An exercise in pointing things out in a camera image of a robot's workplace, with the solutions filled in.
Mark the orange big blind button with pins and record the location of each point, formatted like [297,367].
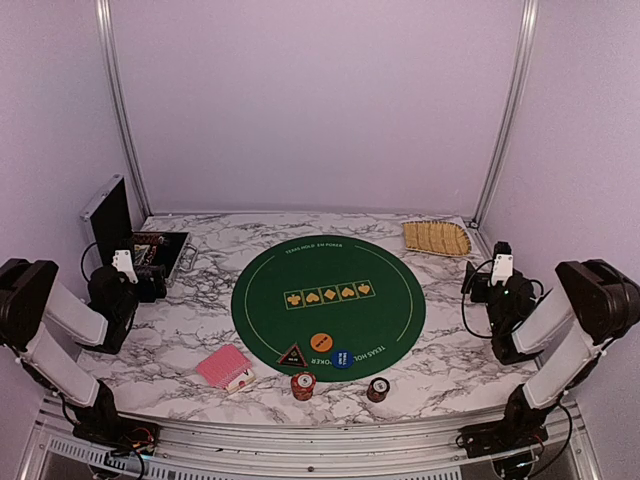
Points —
[321,342]

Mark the round green poker mat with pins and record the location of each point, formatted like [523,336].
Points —
[362,295]

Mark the aluminium frame post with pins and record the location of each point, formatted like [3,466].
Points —
[108,45]
[515,92]

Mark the white red card box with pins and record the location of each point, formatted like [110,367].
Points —
[242,380]

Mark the dark red poker chip stack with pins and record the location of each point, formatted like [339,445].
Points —
[378,389]

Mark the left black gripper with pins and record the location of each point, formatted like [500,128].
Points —
[148,294]

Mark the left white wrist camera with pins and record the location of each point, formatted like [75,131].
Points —
[123,263]

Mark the front aluminium rail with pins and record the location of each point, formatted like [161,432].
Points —
[418,449]

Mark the woven bamboo tray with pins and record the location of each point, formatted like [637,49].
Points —
[440,238]

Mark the aluminium poker chip case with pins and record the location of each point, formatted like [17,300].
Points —
[108,225]

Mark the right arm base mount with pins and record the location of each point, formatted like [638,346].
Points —
[495,437]

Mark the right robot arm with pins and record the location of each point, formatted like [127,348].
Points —
[592,305]

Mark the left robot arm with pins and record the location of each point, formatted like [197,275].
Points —
[41,319]

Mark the right aluminium frame post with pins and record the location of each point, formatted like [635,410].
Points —
[515,92]

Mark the pink playing card deck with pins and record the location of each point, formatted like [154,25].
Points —
[224,366]

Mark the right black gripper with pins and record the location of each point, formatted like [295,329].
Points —
[479,279]

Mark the blue small blind button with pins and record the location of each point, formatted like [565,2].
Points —
[342,359]

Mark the black triangular all-in button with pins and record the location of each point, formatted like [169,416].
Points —
[293,357]

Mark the left aluminium frame post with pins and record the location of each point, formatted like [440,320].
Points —
[108,45]

